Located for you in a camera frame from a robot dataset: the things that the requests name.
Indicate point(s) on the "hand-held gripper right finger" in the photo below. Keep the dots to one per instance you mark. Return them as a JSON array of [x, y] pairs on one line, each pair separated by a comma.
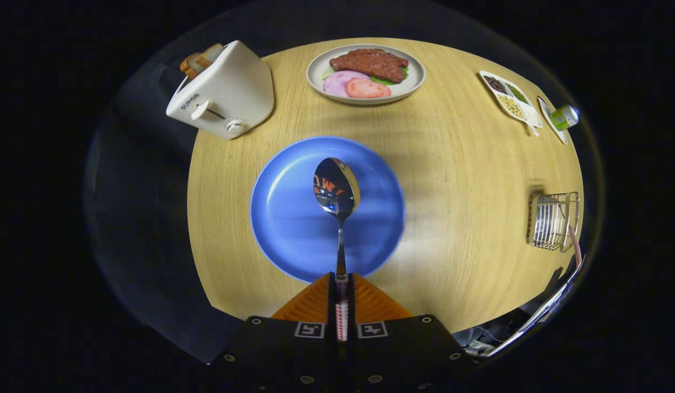
[[408, 355]]

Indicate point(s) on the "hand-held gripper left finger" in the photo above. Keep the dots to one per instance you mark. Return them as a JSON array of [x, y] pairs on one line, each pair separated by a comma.
[[283, 355]]

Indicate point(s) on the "silver edged flat object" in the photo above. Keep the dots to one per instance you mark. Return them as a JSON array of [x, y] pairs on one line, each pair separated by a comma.
[[537, 316]]

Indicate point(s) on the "blue plate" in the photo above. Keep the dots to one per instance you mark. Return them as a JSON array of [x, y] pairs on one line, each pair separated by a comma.
[[283, 218]]

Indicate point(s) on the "pile of yellow beans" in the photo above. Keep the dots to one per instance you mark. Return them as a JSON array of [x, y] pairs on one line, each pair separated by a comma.
[[511, 106]]

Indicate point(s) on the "white sectioned dish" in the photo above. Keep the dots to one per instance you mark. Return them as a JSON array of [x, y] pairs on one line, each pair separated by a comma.
[[531, 115]]

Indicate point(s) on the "red ham slice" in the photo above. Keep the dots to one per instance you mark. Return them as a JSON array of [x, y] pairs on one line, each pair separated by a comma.
[[367, 89]]

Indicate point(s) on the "white toaster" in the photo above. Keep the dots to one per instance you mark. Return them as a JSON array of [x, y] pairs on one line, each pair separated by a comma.
[[234, 87]]

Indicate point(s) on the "small white saucer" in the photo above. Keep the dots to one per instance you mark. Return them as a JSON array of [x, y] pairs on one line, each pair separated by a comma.
[[550, 120]]

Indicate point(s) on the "pink ham slice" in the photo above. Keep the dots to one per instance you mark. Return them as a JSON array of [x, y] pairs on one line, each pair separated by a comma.
[[335, 84]]

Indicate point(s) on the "green lettuce leaf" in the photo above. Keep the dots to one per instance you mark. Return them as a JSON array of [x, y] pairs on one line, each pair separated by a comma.
[[380, 80]]

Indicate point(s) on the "pile of green beans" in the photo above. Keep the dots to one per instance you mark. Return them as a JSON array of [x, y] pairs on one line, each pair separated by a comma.
[[517, 93]]

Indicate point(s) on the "green label bottle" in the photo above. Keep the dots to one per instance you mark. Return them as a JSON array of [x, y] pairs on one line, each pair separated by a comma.
[[564, 117]]

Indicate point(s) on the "pile of dark red beans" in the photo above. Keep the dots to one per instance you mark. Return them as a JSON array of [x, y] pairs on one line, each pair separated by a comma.
[[495, 84]]

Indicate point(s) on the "grey food plate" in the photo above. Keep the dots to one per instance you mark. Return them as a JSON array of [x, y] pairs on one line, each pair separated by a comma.
[[318, 68]]

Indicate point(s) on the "brown steak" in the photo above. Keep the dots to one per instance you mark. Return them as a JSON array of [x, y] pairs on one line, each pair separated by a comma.
[[370, 63]]

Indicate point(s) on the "toasted bread slice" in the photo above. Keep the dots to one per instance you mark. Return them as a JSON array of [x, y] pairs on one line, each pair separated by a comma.
[[212, 53], [190, 64]]

